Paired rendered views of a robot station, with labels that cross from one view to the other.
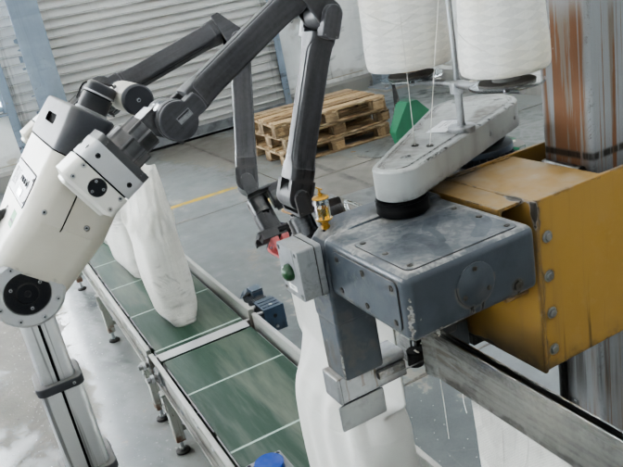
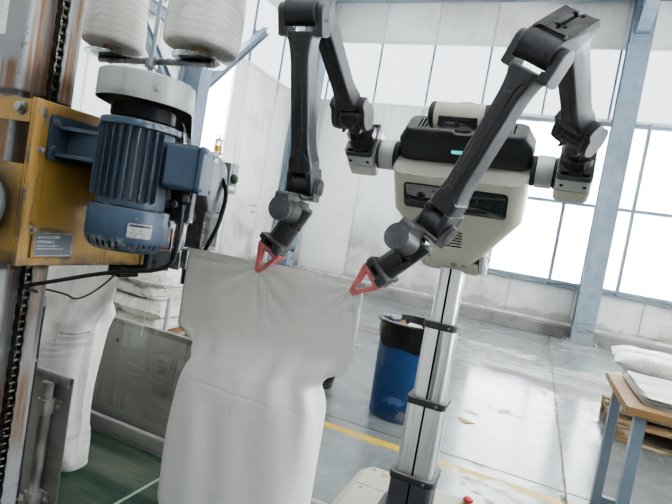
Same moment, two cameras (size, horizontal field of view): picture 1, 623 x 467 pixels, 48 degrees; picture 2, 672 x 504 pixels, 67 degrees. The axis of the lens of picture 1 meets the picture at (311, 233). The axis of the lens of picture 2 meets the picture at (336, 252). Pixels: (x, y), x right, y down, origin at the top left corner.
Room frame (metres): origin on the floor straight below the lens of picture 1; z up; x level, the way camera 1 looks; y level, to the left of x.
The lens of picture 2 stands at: (2.44, -0.77, 1.20)
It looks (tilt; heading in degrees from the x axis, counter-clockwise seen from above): 3 degrees down; 136
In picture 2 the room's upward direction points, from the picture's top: 10 degrees clockwise
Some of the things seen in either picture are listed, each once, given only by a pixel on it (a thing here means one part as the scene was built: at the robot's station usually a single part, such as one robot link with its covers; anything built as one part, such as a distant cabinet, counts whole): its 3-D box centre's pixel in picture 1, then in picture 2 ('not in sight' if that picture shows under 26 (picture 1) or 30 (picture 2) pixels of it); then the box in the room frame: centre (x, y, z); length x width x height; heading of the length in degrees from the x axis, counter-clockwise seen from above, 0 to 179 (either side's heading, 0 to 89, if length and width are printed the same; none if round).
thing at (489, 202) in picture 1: (469, 236); not in sight; (1.13, -0.27, 1.26); 0.22 x 0.05 x 0.16; 24
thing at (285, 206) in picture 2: (314, 206); (294, 198); (1.48, -0.02, 1.25); 0.11 x 0.09 x 0.12; 114
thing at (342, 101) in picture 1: (314, 112); not in sight; (7.12, -0.27, 0.36); 1.20 x 0.82 x 0.14; 110
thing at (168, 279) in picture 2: not in sight; (172, 276); (-1.44, 1.16, 0.56); 0.66 x 0.42 x 0.15; 114
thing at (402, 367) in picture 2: not in sight; (405, 367); (0.39, 2.03, 0.32); 0.51 x 0.48 x 0.65; 114
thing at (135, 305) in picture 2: not in sight; (166, 304); (-1.45, 1.15, 0.32); 0.66 x 0.43 x 0.15; 116
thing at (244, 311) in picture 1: (138, 271); not in sight; (3.63, 0.98, 0.35); 2.26 x 0.48 x 0.14; 24
